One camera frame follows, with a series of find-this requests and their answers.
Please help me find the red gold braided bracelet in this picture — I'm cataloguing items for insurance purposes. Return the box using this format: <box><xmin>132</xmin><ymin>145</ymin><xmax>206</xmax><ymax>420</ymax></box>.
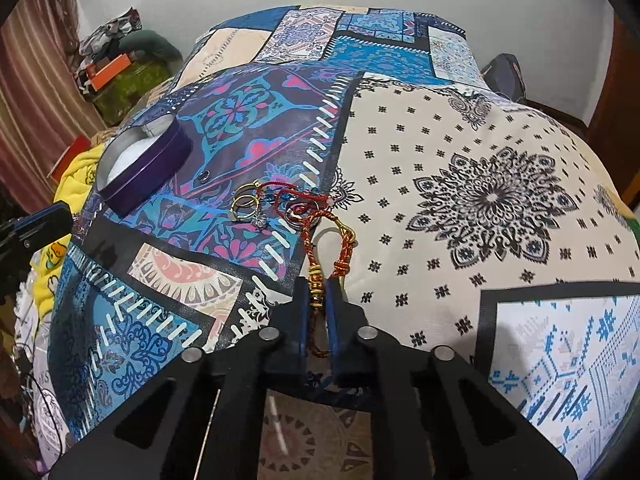
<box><xmin>298</xmin><ymin>209</ymin><xmax>358</xmax><ymax>359</ymax></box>

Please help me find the patchwork patterned bedspread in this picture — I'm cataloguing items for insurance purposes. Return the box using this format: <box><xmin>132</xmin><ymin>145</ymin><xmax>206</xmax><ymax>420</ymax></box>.
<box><xmin>48</xmin><ymin>6</ymin><xmax>639</xmax><ymax>479</ymax></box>

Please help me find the purple heart-shaped tin box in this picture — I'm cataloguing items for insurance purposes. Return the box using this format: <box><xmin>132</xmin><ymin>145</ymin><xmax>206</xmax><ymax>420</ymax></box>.
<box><xmin>96</xmin><ymin>114</ymin><xmax>193</xmax><ymax>218</ymax></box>

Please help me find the yellow cartoon cloth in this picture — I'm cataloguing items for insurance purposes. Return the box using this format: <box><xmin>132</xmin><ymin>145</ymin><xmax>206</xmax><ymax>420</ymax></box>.
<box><xmin>32</xmin><ymin>144</ymin><xmax>104</xmax><ymax>320</ymax></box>

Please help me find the black device at left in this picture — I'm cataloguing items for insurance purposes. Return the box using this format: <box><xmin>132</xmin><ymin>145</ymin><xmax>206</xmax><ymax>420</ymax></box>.
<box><xmin>1</xmin><ymin>202</ymin><xmax>74</xmax><ymax>266</ymax></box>

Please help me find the red book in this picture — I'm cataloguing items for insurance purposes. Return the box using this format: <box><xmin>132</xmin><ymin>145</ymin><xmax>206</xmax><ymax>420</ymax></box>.
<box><xmin>48</xmin><ymin>136</ymin><xmax>91</xmax><ymax>182</ymax></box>

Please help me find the green patterned bag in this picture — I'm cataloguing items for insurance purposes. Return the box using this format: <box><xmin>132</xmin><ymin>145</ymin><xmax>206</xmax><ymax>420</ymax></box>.
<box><xmin>91</xmin><ymin>60</ymin><xmax>170</xmax><ymax>127</ymax></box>

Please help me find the orange box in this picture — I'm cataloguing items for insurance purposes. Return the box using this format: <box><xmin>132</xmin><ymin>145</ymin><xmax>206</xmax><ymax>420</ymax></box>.
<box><xmin>87</xmin><ymin>54</ymin><xmax>131</xmax><ymax>91</ymax></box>

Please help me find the striped brown curtain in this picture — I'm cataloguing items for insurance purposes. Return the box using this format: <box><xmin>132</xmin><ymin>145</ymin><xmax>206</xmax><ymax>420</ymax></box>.
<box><xmin>1</xmin><ymin>0</ymin><xmax>105</xmax><ymax>212</ymax></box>

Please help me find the clothes pile in corner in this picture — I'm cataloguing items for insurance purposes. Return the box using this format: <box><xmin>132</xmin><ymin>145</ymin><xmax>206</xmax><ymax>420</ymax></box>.
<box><xmin>74</xmin><ymin>8</ymin><xmax>183</xmax><ymax>96</ymax></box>

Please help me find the red thread bracelet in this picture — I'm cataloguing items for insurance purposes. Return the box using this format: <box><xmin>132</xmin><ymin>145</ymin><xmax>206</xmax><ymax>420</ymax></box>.
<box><xmin>269</xmin><ymin>180</ymin><xmax>332</xmax><ymax>226</ymax></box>

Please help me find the gold ring pair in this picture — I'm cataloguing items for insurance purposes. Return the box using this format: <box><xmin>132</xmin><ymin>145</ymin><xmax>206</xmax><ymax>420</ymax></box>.
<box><xmin>226</xmin><ymin>179</ymin><xmax>267</xmax><ymax>224</ymax></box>

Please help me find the dark bag by wall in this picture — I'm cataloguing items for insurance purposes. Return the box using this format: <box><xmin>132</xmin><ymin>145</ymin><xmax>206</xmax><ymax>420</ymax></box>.
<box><xmin>480</xmin><ymin>53</ymin><xmax>526</xmax><ymax>103</ymax></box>

